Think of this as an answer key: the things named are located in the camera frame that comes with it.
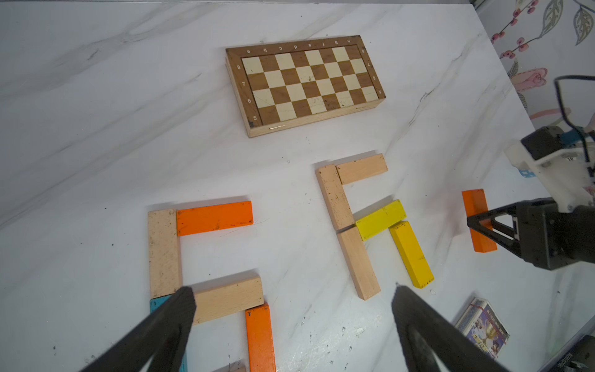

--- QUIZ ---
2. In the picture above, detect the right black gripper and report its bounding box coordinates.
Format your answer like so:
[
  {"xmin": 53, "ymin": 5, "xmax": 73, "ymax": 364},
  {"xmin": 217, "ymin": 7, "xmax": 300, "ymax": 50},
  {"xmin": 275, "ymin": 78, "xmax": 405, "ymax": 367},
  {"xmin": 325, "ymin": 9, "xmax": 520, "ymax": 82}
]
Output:
[{"xmin": 466, "ymin": 198, "xmax": 594, "ymax": 271}]

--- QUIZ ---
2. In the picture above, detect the teal wooden block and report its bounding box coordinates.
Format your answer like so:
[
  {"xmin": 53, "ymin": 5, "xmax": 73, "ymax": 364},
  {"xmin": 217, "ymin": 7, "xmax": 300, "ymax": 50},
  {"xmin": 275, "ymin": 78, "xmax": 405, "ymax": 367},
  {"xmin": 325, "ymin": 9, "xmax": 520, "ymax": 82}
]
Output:
[{"xmin": 150, "ymin": 294, "xmax": 188, "ymax": 372}]

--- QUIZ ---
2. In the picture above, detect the yellow-green block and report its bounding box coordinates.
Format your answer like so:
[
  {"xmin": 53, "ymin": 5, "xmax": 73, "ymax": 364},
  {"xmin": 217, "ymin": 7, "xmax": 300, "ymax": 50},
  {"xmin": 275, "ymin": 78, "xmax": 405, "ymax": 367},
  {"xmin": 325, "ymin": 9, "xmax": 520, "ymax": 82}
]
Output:
[{"xmin": 356, "ymin": 200, "xmax": 407, "ymax": 241}]

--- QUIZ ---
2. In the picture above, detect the natural block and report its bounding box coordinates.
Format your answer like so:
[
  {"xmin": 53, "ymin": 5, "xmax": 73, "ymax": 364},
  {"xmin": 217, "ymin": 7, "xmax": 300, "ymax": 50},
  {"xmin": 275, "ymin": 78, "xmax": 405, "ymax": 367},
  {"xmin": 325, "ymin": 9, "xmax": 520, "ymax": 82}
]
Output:
[
  {"xmin": 336, "ymin": 153, "xmax": 388, "ymax": 184},
  {"xmin": 148, "ymin": 209, "xmax": 183, "ymax": 299},
  {"xmin": 315, "ymin": 164, "xmax": 355, "ymax": 230},
  {"xmin": 193, "ymin": 276, "xmax": 264, "ymax": 325},
  {"xmin": 337, "ymin": 226, "xmax": 381, "ymax": 301}
]

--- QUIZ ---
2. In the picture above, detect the wooden chessboard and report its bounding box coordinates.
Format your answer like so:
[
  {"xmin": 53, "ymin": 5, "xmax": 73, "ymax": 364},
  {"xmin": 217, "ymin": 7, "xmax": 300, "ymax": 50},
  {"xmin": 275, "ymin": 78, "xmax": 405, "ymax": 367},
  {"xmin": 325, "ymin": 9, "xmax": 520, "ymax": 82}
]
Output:
[{"xmin": 226, "ymin": 36, "xmax": 386, "ymax": 138}]

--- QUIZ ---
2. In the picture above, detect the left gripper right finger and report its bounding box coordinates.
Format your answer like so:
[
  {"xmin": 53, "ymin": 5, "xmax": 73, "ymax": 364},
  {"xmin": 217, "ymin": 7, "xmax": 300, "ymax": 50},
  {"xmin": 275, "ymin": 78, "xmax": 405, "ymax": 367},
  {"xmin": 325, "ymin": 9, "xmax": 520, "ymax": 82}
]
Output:
[{"xmin": 391, "ymin": 285, "xmax": 506, "ymax": 371}]

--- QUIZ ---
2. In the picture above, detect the orange block front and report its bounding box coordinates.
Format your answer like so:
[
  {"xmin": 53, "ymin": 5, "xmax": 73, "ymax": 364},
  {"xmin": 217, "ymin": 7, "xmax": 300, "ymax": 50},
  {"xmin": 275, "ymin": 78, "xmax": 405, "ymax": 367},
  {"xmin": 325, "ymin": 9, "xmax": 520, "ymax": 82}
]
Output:
[{"xmin": 245, "ymin": 303, "xmax": 277, "ymax": 372}]

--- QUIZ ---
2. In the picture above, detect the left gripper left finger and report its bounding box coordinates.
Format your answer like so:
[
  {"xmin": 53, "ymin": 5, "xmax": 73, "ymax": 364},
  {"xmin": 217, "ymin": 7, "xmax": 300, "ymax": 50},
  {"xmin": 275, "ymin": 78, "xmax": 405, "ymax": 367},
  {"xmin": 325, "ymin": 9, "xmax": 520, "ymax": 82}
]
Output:
[{"xmin": 84, "ymin": 286, "xmax": 197, "ymax": 371}]

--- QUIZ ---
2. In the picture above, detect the orange block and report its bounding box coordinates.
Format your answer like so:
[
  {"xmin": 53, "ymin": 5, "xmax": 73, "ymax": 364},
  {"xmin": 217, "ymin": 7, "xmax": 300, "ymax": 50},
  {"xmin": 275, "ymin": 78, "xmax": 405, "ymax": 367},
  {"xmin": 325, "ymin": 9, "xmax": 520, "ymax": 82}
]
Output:
[
  {"xmin": 177, "ymin": 201, "xmax": 253, "ymax": 237},
  {"xmin": 462, "ymin": 189, "xmax": 497, "ymax": 254},
  {"xmin": 245, "ymin": 303, "xmax": 277, "ymax": 372}
]

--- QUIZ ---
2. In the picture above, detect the yellow block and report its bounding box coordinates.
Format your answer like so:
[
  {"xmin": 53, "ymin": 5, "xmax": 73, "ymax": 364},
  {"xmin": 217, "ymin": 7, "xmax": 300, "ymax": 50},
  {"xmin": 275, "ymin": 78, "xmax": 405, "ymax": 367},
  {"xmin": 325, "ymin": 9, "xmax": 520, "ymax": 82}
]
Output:
[{"xmin": 389, "ymin": 221, "xmax": 434, "ymax": 288}]

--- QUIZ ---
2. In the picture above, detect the playing card box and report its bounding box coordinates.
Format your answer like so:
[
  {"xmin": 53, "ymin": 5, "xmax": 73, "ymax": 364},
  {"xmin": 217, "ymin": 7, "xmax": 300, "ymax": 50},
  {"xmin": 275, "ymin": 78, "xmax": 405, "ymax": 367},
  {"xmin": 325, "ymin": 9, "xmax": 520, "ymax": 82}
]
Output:
[{"xmin": 455, "ymin": 297, "xmax": 510, "ymax": 359}]

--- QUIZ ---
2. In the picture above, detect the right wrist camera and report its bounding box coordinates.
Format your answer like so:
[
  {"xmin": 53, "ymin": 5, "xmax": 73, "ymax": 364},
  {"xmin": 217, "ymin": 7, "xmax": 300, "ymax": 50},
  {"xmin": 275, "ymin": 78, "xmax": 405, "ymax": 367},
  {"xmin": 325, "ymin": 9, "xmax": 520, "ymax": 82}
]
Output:
[{"xmin": 505, "ymin": 126, "xmax": 594, "ymax": 213}]

